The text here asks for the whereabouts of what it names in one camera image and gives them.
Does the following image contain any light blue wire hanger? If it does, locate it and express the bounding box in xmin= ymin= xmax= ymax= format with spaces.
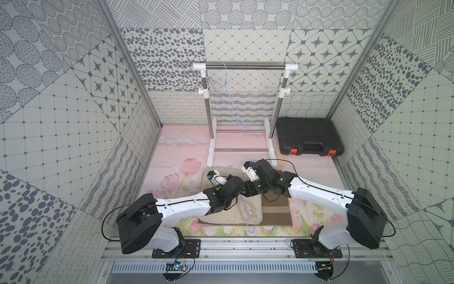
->
xmin=208 ymin=62 xmax=246 ymax=132
xmin=241 ymin=198 xmax=257 ymax=235

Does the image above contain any beige wool scarf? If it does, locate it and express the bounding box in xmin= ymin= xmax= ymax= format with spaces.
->
xmin=199 ymin=168 xmax=263 ymax=226

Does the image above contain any brown plaid scarf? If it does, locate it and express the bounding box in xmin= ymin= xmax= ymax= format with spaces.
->
xmin=198 ymin=168 xmax=295 ymax=228

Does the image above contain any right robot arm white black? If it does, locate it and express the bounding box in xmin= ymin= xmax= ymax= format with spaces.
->
xmin=241 ymin=159 xmax=387 ymax=250

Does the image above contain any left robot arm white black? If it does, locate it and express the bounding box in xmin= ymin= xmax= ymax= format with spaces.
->
xmin=116 ymin=176 xmax=265 ymax=254

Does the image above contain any white steel clothes rack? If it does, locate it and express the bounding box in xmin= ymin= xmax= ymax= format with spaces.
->
xmin=192 ymin=62 xmax=299 ymax=166

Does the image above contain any black plastic tool case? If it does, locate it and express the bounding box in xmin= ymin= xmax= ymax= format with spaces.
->
xmin=276 ymin=117 xmax=344 ymax=157

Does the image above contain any right black controller box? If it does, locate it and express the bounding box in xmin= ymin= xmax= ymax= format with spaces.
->
xmin=315 ymin=262 xmax=333 ymax=280

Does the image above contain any green circuit board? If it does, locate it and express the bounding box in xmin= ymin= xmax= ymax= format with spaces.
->
xmin=166 ymin=262 xmax=187 ymax=272

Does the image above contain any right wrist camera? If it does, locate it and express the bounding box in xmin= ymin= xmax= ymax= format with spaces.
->
xmin=241 ymin=161 xmax=258 ymax=181

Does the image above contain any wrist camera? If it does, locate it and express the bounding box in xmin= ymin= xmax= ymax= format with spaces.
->
xmin=207 ymin=170 xmax=227 ymax=186
xmin=241 ymin=161 xmax=258 ymax=181

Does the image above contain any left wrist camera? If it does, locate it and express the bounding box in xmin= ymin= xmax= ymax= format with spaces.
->
xmin=207 ymin=170 xmax=227 ymax=186

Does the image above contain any aluminium mounting rail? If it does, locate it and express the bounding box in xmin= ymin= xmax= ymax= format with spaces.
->
xmin=101 ymin=237 xmax=393 ymax=261

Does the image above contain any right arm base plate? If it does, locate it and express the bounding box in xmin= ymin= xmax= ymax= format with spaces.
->
xmin=290 ymin=239 xmax=343 ymax=259

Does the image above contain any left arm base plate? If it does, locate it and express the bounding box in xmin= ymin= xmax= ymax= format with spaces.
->
xmin=152 ymin=239 xmax=202 ymax=259

